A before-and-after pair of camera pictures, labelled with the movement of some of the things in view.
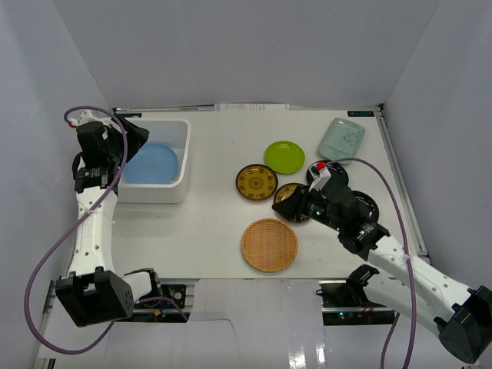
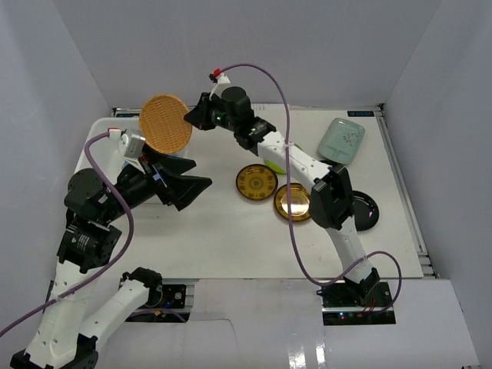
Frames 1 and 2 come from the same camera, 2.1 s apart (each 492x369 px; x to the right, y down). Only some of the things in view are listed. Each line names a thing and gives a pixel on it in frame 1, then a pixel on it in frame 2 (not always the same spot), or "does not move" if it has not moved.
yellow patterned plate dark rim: [257, 181] does not move
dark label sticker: [360, 113] does not move
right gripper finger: [301, 193] → [204, 103]
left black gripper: [125, 138] → [162, 183]
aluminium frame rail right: [404, 191] does not move
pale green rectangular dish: [341, 139] does not move
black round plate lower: [367, 204] does not move
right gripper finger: [293, 209] → [202, 116]
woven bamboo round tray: [270, 245] → [162, 124]
